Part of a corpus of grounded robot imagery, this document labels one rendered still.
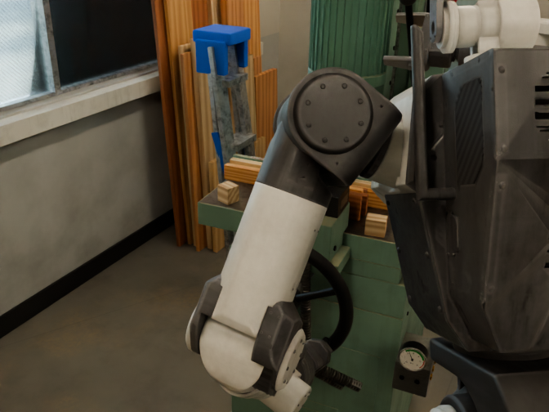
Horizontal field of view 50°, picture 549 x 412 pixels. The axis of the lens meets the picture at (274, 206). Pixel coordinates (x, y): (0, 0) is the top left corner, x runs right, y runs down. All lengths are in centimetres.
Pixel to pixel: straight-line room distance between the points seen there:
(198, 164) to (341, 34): 171
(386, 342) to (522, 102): 95
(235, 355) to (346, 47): 77
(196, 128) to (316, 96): 223
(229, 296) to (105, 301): 209
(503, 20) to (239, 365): 52
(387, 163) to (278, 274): 17
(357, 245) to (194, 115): 162
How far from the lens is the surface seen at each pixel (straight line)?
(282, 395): 96
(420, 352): 136
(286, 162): 66
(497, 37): 80
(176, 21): 282
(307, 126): 61
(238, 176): 156
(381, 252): 132
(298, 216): 66
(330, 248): 125
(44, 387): 236
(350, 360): 151
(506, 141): 57
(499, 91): 57
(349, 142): 62
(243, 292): 66
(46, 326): 265
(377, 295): 138
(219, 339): 71
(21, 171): 248
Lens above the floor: 152
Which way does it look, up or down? 26 degrees down
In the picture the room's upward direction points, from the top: 1 degrees clockwise
